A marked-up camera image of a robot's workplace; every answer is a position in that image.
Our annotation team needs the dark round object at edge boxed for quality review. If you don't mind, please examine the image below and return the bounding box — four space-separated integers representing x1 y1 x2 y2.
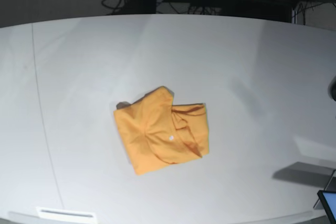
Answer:
328 77 336 101

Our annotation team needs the yellow T-shirt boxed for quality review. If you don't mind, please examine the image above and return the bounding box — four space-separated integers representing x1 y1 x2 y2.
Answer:
113 86 209 175

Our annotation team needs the white label strip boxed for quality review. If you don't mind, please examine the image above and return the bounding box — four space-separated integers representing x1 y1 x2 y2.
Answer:
36 207 97 218

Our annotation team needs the tablet screen on stand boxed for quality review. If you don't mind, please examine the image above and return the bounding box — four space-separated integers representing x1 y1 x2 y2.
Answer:
313 170 335 224

